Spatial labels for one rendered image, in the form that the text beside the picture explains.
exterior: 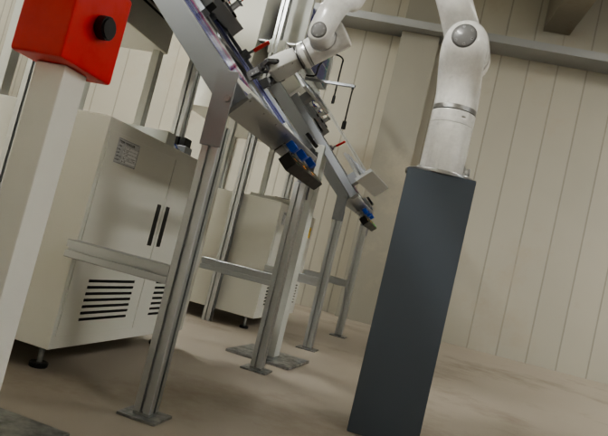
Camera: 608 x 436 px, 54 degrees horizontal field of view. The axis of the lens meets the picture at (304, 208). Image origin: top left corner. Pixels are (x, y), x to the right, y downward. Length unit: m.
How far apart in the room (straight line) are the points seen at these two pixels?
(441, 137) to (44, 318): 1.09
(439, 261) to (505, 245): 3.28
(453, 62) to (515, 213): 3.29
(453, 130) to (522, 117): 3.38
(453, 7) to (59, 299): 1.28
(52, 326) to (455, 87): 1.17
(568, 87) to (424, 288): 3.76
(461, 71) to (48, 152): 1.07
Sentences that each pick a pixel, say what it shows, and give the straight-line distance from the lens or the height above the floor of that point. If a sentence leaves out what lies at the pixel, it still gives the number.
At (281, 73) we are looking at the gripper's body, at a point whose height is 0.93.
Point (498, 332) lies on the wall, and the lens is 4.84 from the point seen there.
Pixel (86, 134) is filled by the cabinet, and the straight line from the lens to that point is 1.51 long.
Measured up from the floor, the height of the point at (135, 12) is 1.05.
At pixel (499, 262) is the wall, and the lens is 4.83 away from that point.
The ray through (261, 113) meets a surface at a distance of 1.45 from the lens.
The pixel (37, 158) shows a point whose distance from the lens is 1.05.
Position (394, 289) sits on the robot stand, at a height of 0.38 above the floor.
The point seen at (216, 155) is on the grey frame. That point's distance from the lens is 1.29.
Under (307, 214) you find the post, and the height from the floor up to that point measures 0.56.
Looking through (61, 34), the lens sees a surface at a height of 0.66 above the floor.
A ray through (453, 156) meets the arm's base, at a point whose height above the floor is 0.76.
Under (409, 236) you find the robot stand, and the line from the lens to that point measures 1.57.
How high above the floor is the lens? 0.42
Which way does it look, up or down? 4 degrees up
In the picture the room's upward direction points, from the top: 14 degrees clockwise
